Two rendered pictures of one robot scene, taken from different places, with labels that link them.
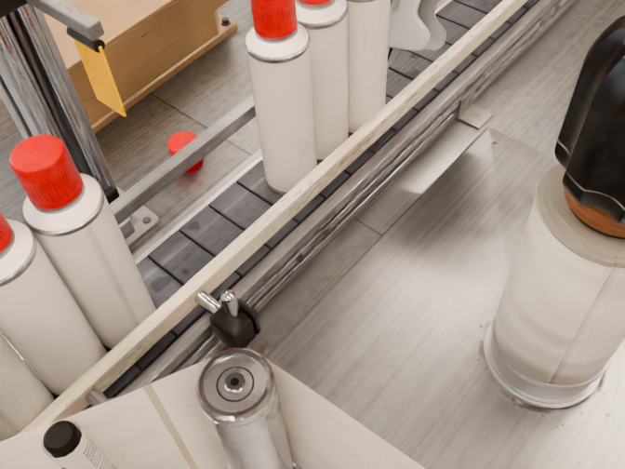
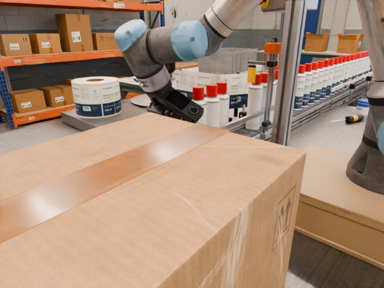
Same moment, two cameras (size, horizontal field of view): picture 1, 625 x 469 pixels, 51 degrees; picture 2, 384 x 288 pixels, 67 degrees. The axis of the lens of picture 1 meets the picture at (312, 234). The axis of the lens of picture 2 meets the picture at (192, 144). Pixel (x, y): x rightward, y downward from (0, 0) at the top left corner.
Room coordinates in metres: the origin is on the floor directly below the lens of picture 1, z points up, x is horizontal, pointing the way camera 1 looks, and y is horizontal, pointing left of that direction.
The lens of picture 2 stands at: (1.32, -0.10, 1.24)
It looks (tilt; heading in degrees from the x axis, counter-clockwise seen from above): 22 degrees down; 179
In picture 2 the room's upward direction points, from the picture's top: straight up
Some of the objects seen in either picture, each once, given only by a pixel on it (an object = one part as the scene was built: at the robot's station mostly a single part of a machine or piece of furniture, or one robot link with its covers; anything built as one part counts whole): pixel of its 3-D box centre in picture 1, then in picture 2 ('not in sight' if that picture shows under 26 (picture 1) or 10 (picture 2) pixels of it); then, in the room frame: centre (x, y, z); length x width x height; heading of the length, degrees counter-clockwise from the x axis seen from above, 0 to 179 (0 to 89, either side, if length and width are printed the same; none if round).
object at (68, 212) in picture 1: (90, 253); (254, 102); (0.29, 0.16, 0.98); 0.05 x 0.05 x 0.20
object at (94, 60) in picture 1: (98, 72); (251, 74); (0.35, 0.13, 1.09); 0.03 x 0.01 x 0.06; 46
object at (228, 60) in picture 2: not in sight; (228, 60); (-1.92, 0.38, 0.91); 0.60 x 0.40 x 0.22; 141
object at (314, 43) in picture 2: not in sight; (316, 42); (-4.89, 2.60, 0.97); 0.47 x 0.41 x 0.37; 134
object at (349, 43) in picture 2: not in sight; (349, 43); (-4.46, 3.06, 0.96); 0.43 x 0.42 x 0.37; 45
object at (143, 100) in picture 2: not in sight; (160, 99); (-0.17, -0.23, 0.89); 0.31 x 0.31 x 0.01
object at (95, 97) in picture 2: not in sight; (97, 96); (0.03, -0.49, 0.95); 0.20 x 0.20 x 0.14
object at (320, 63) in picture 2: not in sight; (317, 82); (-0.14, 0.58, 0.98); 0.05 x 0.05 x 0.20
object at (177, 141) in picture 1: (185, 151); not in sight; (0.52, 0.13, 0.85); 0.03 x 0.03 x 0.03
